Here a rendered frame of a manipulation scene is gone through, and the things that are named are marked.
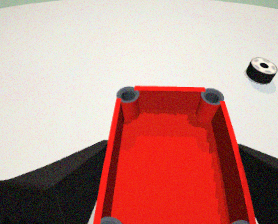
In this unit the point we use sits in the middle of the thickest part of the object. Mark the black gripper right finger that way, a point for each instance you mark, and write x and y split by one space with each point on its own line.
262 174

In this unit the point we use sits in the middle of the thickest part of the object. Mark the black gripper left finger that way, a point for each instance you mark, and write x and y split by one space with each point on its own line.
64 192

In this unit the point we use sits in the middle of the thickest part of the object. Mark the small black toy tyre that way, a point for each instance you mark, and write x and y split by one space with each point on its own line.
261 70

